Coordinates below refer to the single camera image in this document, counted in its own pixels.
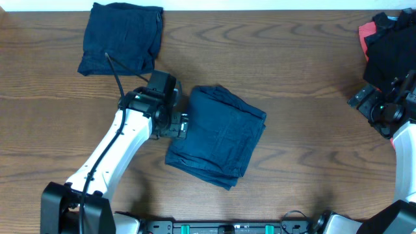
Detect blue denim shorts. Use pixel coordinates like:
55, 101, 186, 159
165, 86, 267, 190

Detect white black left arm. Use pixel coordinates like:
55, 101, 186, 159
40, 87, 188, 233

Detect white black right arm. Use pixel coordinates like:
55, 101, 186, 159
314, 84, 415, 234

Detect black garment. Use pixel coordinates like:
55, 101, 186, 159
367, 8, 415, 94

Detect red garment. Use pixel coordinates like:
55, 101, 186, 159
348, 21, 395, 147

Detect folded dark blue shorts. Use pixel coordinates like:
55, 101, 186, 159
77, 3, 163, 76

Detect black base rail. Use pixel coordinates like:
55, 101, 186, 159
113, 211, 315, 234

